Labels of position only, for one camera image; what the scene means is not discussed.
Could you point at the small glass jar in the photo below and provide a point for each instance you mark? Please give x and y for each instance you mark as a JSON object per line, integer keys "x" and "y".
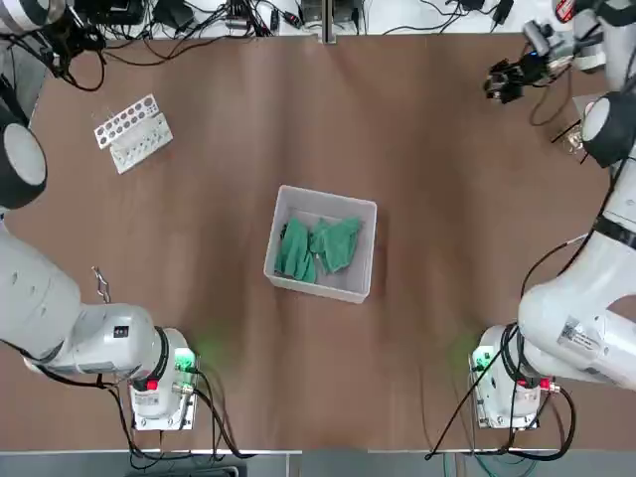
{"x": 573, "y": 141}

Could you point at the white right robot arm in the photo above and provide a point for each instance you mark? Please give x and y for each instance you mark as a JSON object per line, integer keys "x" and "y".
{"x": 571, "y": 308}

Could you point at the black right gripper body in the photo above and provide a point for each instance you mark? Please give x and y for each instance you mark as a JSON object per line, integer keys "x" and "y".
{"x": 534, "y": 68}

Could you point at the green cloth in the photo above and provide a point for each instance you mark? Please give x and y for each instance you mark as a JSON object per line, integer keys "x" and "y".
{"x": 338, "y": 243}
{"x": 295, "y": 248}

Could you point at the small glass beaker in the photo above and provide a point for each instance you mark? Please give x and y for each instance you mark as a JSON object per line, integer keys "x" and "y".
{"x": 496, "y": 88}

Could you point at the metal camera post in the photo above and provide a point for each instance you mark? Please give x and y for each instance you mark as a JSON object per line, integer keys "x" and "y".
{"x": 329, "y": 22}

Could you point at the white test tube rack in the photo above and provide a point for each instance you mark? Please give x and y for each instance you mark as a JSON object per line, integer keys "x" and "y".
{"x": 131, "y": 131}

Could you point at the white plastic box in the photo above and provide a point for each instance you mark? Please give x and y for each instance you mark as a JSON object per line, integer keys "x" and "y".
{"x": 283, "y": 199}

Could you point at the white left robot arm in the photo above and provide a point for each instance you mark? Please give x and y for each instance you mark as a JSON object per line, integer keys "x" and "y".
{"x": 40, "y": 298}

